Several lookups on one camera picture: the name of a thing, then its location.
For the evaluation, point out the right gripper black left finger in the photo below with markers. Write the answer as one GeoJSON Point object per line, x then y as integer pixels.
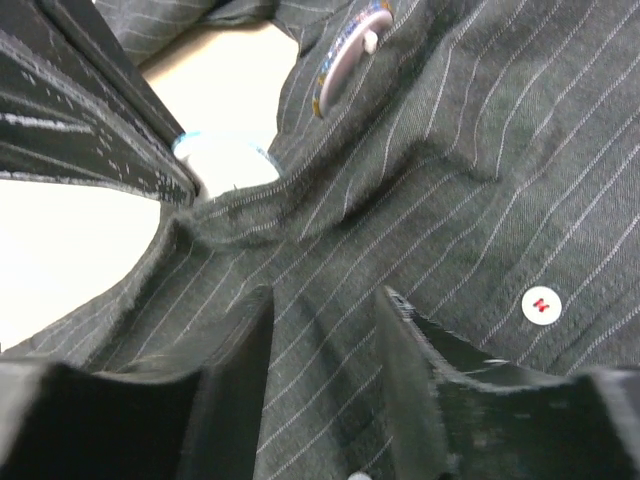
{"type": "Point", "coordinates": [189, 411]}

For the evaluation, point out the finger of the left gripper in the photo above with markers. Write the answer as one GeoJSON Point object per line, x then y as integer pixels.
{"type": "Point", "coordinates": [81, 26]}

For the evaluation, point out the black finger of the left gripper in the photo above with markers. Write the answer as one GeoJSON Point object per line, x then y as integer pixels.
{"type": "Point", "coordinates": [62, 123]}

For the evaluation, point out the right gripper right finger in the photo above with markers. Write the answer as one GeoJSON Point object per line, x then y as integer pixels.
{"type": "Point", "coordinates": [455, 412]}

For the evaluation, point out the black pinstriped button shirt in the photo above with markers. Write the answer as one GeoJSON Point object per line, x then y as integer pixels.
{"type": "Point", "coordinates": [483, 163]}

